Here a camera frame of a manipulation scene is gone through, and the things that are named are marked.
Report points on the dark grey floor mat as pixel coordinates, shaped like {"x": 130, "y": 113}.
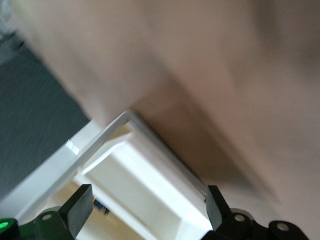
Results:
{"x": 30, "y": 112}

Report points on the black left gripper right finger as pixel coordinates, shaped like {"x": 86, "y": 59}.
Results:
{"x": 220, "y": 215}

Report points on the white beige drawer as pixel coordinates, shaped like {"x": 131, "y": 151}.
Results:
{"x": 150, "y": 187}

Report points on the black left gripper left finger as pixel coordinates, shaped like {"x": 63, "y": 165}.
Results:
{"x": 75, "y": 212}

